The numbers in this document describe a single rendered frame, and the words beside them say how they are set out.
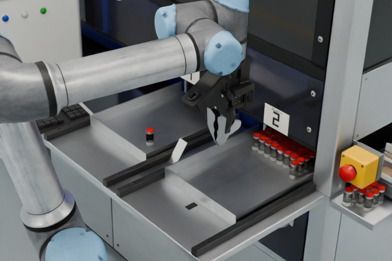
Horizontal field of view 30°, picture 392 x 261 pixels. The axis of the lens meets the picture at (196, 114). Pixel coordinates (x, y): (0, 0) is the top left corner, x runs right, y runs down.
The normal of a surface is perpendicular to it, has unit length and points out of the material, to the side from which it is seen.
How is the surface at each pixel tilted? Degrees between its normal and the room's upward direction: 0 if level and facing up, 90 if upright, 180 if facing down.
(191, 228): 0
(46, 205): 91
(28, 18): 90
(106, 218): 90
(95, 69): 43
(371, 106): 90
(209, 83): 28
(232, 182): 0
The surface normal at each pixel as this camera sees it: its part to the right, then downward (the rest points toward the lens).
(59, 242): 0.08, -0.80
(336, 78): -0.76, 0.31
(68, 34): 0.55, 0.43
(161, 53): 0.29, -0.25
